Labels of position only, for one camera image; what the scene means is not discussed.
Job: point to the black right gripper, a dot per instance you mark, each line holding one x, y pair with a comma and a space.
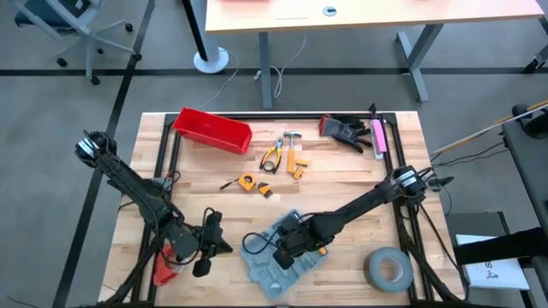
304, 237

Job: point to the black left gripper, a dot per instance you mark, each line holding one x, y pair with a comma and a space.
212, 231

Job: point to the grey plastic tool case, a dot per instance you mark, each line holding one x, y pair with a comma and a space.
265, 274

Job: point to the yellow black hex key set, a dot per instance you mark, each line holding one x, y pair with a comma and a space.
264, 189

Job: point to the yellow torx bit holder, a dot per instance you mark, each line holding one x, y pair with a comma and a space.
298, 173

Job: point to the yellow tape measure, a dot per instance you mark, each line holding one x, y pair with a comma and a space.
247, 181

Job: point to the yellow screwdriver bit holder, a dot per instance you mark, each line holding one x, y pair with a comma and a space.
301, 162

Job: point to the yellow black pliers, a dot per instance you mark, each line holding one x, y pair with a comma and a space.
276, 156

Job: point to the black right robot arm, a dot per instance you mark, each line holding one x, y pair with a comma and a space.
364, 201

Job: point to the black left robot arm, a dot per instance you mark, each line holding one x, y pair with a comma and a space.
137, 192

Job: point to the red tape dispenser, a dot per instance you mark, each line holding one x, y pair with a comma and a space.
162, 274

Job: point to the red plastic bin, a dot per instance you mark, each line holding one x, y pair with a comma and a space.
210, 128

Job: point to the small black clamp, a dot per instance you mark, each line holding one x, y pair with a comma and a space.
373, 112

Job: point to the column with white round base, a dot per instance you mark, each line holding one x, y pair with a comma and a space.
210, 62

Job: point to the black flat bar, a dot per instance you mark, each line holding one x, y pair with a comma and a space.
496, 248

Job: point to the white printed paper sheet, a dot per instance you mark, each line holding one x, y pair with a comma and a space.
496, 274

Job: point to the white pole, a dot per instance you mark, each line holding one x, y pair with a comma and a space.
479, 134

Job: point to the white flat pad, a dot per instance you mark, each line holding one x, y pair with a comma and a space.
291, 13

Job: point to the grey round desk grommet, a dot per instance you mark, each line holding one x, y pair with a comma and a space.
329, 11

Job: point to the black side table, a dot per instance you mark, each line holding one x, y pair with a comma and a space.
531, 171

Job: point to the wooden desk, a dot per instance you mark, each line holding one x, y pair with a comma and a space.
385, 13

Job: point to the grey office chair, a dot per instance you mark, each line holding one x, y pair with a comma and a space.
85, 38

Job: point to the yellow pole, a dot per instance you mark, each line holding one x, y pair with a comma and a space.
535, 105

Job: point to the dark desk leg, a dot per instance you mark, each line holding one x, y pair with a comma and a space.
537, 62

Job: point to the grey duct tape roll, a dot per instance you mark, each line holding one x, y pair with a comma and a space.
374, 274

